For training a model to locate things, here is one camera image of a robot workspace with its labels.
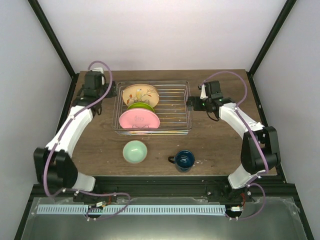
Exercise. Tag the metal front panel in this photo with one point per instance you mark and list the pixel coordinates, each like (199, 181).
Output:
(270, 218)

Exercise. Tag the left black frame post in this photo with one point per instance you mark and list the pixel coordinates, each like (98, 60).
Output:
(43, 20)

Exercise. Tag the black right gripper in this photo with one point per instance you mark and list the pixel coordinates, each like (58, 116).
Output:
(196, 106)

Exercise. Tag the right black frame post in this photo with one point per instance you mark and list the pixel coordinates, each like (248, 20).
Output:
(280, 20)

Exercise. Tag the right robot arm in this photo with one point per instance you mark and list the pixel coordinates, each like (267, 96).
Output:
(260, 151)

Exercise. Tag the mint green bowl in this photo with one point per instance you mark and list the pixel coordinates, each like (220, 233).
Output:
(135, 152)

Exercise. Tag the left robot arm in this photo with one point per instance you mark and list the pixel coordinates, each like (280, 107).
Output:
(54, 166)

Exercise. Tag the black frame post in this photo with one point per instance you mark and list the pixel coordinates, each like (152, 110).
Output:
(43, 20)
(280, 20)

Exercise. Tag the lime green plate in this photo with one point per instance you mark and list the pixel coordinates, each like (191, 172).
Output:
(141, 105)

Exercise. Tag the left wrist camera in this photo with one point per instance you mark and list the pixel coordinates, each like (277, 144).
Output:
(94, 81)

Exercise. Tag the light blue slotted strip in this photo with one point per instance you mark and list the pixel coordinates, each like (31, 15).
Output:
(69, 209)

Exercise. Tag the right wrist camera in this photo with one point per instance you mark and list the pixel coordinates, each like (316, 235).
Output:
(210, 90)

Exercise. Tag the plain pink plate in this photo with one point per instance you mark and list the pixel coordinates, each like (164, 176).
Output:
(139, 118)

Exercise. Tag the chrome wire dish rack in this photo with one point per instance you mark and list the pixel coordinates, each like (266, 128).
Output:
(174, 115)

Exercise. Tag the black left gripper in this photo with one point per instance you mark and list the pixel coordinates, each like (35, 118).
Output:
(113, 89)

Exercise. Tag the dark blue mug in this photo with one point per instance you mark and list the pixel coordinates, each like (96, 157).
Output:
(183, 160)

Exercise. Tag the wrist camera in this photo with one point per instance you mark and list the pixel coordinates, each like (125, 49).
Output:
(210, 90)
(94, 81)

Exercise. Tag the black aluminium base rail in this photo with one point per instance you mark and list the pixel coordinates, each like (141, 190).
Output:
(213, 188)

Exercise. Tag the pink plate with bird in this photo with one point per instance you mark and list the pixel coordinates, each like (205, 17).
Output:
(140, 93)

